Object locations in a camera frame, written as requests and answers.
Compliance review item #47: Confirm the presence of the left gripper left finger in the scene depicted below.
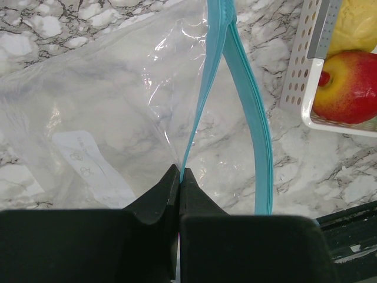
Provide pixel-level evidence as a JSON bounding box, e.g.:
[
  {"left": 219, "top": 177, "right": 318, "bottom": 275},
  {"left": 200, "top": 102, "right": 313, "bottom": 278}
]
[{"left": 1, "top": 166, "right": 180, "bottom": 282}]

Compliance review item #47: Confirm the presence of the yellow toy lemon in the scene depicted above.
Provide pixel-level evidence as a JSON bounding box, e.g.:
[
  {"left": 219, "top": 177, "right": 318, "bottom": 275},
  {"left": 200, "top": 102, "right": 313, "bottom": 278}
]
[{"left": 327, "top": 0, "right": 376, "bottom": 57}]

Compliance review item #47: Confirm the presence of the clear zip top bag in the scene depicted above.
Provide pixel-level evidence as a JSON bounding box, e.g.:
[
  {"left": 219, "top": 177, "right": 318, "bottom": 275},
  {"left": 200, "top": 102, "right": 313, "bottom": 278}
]
[{"left": 1, "top": 1, "right": 273, "bottom": 215}]

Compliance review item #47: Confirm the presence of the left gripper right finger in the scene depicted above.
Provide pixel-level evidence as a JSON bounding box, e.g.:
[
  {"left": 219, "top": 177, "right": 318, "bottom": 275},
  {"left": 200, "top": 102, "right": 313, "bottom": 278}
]
[{"left": 180, "top": 169, "right": 339, "bottom": 282}]

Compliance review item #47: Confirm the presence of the red yellow toy apple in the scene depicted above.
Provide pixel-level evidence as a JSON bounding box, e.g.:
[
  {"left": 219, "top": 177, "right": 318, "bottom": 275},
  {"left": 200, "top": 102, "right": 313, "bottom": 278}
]
[{"left": 313, "top": 51, "right": 376, "bottom": 124}]

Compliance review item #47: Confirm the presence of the white perforated plastic basket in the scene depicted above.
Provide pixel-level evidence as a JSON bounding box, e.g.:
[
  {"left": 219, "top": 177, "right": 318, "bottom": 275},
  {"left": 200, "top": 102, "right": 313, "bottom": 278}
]
[{"left": 280, "top": 0, "right": 376, "bottom": 137}]

